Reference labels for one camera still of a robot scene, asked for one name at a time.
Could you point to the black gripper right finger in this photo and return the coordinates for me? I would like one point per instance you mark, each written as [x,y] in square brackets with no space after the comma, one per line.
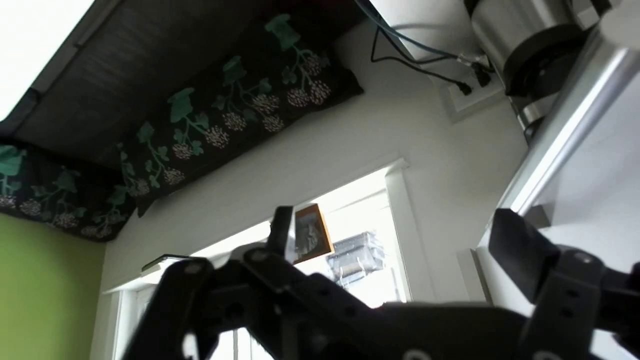
[581,301]

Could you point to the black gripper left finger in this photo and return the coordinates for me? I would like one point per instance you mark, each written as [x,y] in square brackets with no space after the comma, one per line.
[266,307]

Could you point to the white cupboard door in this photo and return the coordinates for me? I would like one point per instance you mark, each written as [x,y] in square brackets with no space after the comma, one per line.
[601,201]

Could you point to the clear plastic package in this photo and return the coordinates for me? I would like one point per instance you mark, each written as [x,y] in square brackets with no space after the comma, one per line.
[354,258]

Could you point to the white framed window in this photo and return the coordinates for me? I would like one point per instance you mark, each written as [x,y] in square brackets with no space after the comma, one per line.
[373,220]

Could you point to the dark floral cushion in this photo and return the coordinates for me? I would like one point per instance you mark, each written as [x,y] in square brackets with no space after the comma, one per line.
[226,113]
[52,192]

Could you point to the steel black coffee maker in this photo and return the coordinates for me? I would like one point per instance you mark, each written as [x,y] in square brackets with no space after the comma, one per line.
[527,32]

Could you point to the small wooden picture frame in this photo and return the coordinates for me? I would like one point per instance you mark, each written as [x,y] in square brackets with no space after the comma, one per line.
[313,232]

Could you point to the white wall outlet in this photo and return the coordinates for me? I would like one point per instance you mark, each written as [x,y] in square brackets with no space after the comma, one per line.
[470,97]

